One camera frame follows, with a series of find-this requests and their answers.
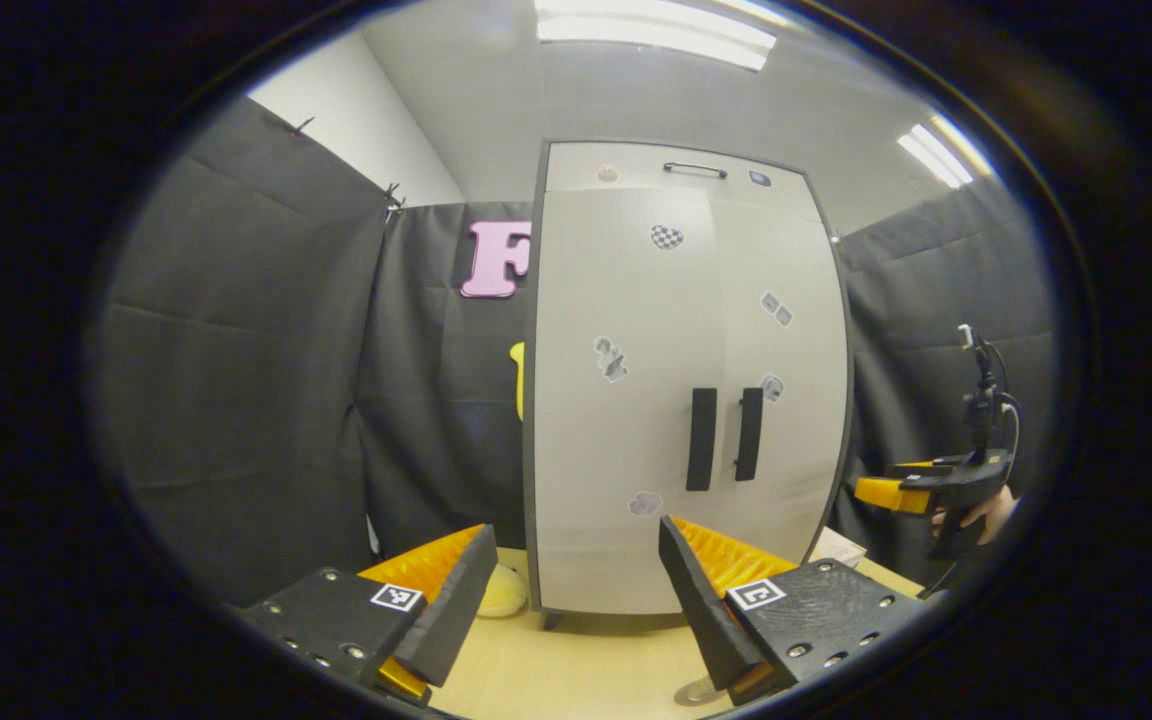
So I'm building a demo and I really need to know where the long ceiling light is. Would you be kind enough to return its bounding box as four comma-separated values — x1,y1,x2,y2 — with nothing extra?
897,114,993,190
534,0,778,72

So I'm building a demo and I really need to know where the white cabinet drawer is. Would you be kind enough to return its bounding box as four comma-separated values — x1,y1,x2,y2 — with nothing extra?
544,142,823,223

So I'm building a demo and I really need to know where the white cabinet door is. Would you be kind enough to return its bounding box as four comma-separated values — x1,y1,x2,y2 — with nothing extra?
533,188,723,614
711,190,849,563

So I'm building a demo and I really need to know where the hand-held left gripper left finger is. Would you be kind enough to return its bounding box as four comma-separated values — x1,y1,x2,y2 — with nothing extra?
234,523,500,709

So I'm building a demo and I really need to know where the black door handle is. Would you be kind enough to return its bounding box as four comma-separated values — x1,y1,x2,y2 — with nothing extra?
734,387,765,483
686,388,718,493

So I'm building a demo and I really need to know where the black backdrop cloth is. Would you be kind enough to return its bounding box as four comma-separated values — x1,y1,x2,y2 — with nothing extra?
86,95,1057,606

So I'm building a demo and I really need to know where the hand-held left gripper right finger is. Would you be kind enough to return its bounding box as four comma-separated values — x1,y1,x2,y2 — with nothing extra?
658,513,927,706

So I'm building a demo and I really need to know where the white and grey cabinet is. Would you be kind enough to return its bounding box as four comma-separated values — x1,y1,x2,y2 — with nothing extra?
523,138,855,631

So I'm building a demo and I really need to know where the yellow plush toy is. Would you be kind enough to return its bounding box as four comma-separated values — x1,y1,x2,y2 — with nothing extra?
476,563,529,619

